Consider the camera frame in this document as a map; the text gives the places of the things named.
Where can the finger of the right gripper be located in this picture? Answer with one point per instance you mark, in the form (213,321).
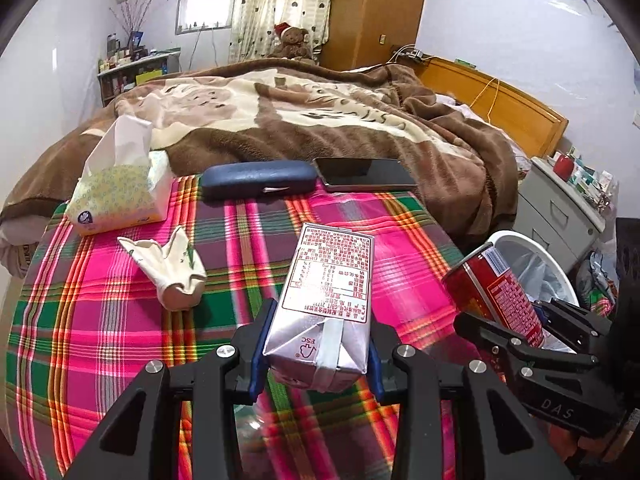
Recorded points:
(581,330)
(520,349)

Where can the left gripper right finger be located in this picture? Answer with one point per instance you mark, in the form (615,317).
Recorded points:
(495,436)

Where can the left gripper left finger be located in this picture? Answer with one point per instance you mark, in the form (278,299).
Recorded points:
(138,438)

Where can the red drink can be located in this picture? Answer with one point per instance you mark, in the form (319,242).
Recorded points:
(484,284)

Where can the red white milk carton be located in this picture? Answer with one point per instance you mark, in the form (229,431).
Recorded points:
(319,335)

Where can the white paper cup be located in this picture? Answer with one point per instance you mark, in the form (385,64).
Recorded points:
(175,268)

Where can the white trash bin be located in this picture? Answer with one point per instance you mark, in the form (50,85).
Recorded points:
(540,276)

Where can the colourful bag on floor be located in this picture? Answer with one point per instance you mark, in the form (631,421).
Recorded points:
(595,290)

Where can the grey bedside drawer cabinet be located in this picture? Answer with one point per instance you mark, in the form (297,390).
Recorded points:
(554,215)

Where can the pink plaid bed sheet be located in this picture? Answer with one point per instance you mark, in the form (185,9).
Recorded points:
(88,320)

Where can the red mug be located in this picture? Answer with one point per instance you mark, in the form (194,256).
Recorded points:
(563,166)

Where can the dark blue glasses case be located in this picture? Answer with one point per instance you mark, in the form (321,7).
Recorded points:
(257,179)

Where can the soft tissue pack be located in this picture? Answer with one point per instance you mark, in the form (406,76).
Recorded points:
(124,182)

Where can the wooden headboard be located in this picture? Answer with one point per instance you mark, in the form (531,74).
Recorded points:
(533,125)

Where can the black smartphone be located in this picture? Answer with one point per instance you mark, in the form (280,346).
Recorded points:
(363,174)

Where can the brown beige fleece blanket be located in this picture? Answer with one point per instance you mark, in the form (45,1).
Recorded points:
(465,170)

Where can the brown teddy bear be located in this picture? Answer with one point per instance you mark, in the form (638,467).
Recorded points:
(293,43)

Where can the small window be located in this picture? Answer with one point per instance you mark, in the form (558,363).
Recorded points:
(196,15)

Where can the wooden wardrobe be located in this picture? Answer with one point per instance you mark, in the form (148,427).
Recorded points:
(365,32)

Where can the patterned curtain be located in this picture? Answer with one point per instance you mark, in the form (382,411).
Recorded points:
(254,22)

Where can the cluttered wall shelf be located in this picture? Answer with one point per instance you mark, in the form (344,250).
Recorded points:
(128,66)

